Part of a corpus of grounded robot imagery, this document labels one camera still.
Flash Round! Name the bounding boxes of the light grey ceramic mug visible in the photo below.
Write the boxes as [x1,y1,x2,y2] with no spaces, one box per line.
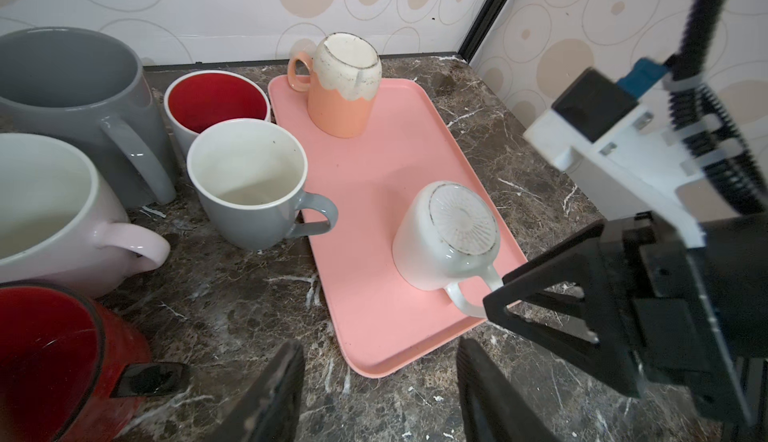
[186,119,338,251]

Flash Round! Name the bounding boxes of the white ceramic mug front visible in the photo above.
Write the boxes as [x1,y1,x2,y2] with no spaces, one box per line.
[163,71,271,159]

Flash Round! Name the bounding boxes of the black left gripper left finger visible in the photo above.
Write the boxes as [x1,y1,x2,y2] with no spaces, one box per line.
[206,340,305,441]

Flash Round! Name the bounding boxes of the dark grey ceramic mug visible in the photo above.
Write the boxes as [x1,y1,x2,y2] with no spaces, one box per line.
[1,27,179,209]

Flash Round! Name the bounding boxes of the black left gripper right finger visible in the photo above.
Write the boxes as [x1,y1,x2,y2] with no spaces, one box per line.
[456,337,556,441]

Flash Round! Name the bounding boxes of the pink plastic tray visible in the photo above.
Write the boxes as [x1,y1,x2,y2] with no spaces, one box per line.
[267,74,529,380]

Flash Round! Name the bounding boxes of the white ceramic mug back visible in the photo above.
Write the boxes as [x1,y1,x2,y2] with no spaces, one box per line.
[392,181,503,319]

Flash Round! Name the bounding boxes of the beige ceramic mug back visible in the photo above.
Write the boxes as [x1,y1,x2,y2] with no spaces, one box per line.
[287,32,382,139]

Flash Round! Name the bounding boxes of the pinkish white ceramic mug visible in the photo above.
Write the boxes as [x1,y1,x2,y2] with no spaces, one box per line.
[1,133,170,298]

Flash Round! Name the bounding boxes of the black corner frame post right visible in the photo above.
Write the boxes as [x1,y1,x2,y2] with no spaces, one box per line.
[457,0,509,63]

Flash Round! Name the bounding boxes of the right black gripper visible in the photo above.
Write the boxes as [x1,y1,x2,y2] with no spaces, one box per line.
[483,213,767,427]

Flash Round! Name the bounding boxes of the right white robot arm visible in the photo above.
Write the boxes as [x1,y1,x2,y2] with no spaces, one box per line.
[472,0,767,441]

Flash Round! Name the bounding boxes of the red ceramic mug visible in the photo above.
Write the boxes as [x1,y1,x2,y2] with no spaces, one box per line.
[1,282,191,441]

